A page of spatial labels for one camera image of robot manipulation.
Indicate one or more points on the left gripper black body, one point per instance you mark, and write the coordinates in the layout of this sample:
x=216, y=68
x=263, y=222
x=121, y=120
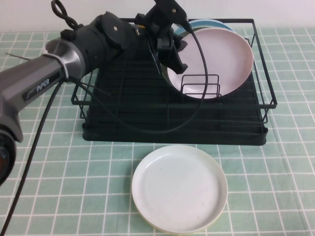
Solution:
x=162, y=37

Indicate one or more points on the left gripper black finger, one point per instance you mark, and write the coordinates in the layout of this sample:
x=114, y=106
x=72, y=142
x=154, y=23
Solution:
x=175, y=62
x=181, y=44

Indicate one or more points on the pink round plate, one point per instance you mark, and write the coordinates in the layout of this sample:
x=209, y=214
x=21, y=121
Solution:
x=221, y=61

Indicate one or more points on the left grey black robot arm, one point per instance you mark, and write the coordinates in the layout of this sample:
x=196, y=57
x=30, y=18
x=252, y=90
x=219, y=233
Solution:
x=98, y=49

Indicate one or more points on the blue round plate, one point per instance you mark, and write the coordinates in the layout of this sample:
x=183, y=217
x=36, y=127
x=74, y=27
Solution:
x=209, y=22

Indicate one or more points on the white round plate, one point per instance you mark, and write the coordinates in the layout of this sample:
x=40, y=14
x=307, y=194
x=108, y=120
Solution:
x=179, y=189

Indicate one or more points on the black plastic drip tray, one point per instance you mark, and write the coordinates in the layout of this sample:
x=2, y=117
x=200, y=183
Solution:
x=137, y=105

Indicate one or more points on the green checked tablecloth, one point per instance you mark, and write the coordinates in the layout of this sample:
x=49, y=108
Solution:
x=73, y=184

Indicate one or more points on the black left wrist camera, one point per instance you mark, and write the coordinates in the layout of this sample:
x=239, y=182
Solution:
x=167, y=9

